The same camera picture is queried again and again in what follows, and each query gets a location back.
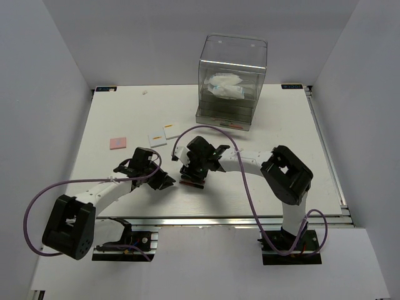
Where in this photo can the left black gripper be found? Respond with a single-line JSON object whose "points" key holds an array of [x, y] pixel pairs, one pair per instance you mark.
{"points": [[159, 184]]}

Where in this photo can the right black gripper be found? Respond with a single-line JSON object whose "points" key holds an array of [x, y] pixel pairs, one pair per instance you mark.
{"points": [[188, 172]]}

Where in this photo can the dark red lipstick tube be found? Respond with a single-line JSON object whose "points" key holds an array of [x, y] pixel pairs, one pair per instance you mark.
{"points": [[192, 184]]}

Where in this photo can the white cotton pad packet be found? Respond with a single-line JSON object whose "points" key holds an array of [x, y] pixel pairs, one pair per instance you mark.
{"points": [[229, 91], [223, 80]]}

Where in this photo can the clear acrylic drawer organizer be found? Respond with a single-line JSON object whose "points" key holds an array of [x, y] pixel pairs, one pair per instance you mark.
{"points": [[242, 55]]}

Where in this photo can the red lip gloss tube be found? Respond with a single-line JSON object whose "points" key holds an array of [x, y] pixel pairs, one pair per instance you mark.
{"points": [[231, 125]]}

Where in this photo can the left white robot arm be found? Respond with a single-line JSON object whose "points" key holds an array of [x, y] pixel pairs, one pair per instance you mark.
{"points": [[73, 227]]}

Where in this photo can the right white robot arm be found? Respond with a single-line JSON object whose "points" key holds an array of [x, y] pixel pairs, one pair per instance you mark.
{"points": [[287, 176]]}

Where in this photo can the pink square pad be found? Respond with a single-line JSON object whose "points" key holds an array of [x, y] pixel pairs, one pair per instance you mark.
{"points": [[118, 143]]}

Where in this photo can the blue label sticker left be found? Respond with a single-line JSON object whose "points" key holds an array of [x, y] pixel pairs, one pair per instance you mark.
{"points": [[106, 89]]}

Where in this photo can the blue label sticker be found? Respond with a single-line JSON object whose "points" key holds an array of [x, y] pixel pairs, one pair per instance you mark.
{"points": [[291, 86], [106, 89]]}

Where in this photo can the blue label sticker right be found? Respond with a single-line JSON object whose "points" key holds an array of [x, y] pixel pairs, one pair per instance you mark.
{"points": [[291, 86]]}

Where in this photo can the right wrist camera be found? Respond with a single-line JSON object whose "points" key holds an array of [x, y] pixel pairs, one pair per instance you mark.
{"points": [[180, 153]]}

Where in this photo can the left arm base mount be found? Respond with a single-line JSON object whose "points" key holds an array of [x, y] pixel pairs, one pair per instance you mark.
{"points": [[119, 240]]}

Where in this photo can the aluminium table rail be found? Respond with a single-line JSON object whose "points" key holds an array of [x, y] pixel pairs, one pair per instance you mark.
{"points": [[344, 220]]}

